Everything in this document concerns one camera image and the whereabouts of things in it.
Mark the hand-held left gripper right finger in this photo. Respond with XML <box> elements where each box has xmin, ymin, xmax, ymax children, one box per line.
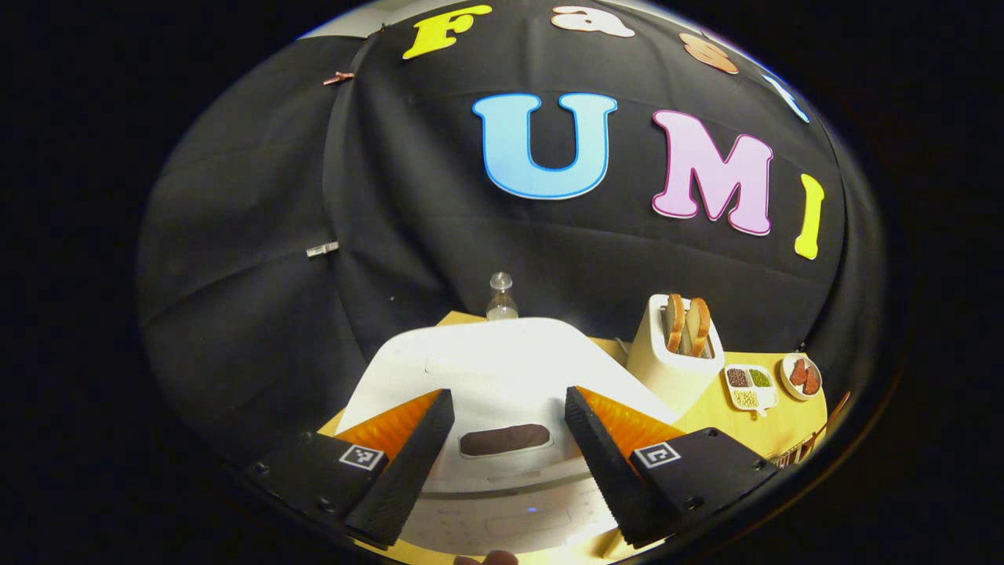
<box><xmin>565</xmin><ymin>386</ymin><xmax>781</xmax><ymax>549</ymax></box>

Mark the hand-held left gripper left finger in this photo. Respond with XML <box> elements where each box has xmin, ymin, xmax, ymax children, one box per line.
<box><xmin>243</xmin><ymin>388</ymin><xmax>456</xmax><ymax>550</ymax></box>

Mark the white rice cooker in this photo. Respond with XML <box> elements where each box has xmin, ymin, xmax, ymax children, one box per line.
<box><xmin>333</xmin><ymin>316</ymin><xmax>683</xmax><ymax>555</ymax></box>

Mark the metal wire chopstick holder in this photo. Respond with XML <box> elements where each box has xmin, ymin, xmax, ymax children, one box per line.
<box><xmin>772</xmin><ymin>438</ymin><xmax>818</xmax><ymax>468</ymax></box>

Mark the brown wooden spoon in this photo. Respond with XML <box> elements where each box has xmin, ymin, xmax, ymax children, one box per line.
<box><xmin>814</xmin><ymin>390</ymin><xmax>853</xmax><ymax>442</ymax></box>

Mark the white toaster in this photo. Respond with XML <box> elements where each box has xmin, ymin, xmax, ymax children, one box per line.
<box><xmin>626</xmin><ymin>293</ymin><xmax>726</xmax><ymax>417</ymax></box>

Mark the white divided bean dish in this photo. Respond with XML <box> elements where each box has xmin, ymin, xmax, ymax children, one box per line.
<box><xmin>723</xmin><ymin>363</ymin><xmax>780</xmax><ymax>417</ymax></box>

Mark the toasted bread slice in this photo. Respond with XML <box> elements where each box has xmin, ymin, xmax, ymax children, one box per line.
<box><xmin>685</xmin><ymin>297</ymin><xmax>712</xmax><ymax>359</ymax></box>
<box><xmin>664</xmin><ymin>293</ymin><xmax>686</xmax><ymax>355</ymax></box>

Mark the small clear glass bottle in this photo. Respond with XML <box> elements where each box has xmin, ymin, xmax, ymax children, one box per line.
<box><xmin>486</xmin><ymin>272</ymin><xmax>520</xmax><ymax>322</ymax></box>

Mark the white oval plate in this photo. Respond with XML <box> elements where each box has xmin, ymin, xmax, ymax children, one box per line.
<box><xmin>780</xmin><ymin>352</ymin><xmax>824</xmax><ymax>403</ymax></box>

